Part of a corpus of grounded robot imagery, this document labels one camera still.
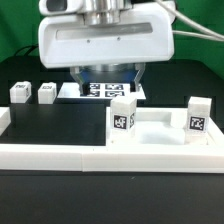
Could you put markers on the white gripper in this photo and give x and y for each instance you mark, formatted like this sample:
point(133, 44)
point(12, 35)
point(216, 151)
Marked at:
point(92, 32)

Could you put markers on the white square tabletop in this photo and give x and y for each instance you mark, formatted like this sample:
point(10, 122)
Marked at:
point(162, 126)

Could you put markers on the white marker sheet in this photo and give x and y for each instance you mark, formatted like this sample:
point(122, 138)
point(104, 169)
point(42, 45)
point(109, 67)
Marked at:
point(100, 91)

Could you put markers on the white U-shaped fence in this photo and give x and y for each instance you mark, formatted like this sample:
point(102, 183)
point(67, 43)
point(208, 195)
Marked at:
point(113, 158)

